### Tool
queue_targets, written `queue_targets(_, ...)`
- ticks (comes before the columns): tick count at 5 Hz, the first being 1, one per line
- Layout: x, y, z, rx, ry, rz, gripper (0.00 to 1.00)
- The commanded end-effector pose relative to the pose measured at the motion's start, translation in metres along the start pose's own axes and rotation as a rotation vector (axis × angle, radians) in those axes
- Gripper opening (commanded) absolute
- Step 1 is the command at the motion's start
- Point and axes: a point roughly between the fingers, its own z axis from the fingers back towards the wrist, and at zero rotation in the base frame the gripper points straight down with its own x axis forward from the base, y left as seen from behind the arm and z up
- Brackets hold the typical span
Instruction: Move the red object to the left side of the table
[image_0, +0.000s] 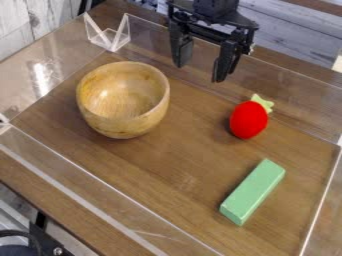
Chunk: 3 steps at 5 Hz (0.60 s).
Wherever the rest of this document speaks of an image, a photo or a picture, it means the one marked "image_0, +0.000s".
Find black clamp under table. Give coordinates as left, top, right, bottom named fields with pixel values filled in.
left=0, top=211, right=76, bottom=256

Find clear acrylic corner bracket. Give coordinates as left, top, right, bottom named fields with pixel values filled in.
left=83, top=13, right=131, bottom=52

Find green rectangular block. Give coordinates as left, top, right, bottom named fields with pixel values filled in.
left=219, top=159, right=286, bottom=226

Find clear acrylic tray walls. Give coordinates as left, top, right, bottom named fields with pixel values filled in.
left=0, top=15, right=342, bottom=256

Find red toy strawberry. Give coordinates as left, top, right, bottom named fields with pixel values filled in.
left=229, top=94, right=275, bottom=139

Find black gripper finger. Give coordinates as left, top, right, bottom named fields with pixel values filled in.
left=168, top=20, right=194, bottom=68
left=213, top=40, right=242, bottom=83

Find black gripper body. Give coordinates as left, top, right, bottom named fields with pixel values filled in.
left=166, top=0, right=259, bottom=55

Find wooden bowl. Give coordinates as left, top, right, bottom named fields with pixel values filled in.
left=76, top=61, right=171, bottom=139

